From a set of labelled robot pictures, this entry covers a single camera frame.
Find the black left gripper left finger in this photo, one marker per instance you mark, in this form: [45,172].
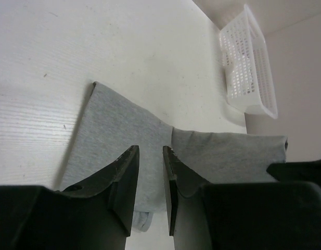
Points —
[95,213]

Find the white plastic mesh basket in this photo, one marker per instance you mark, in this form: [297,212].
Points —
[250,87]

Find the grey tank top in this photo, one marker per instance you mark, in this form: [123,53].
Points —
[111,123]

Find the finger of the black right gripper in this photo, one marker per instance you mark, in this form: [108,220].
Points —
[296,171]

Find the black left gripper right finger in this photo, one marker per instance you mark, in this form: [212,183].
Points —
[271,215]

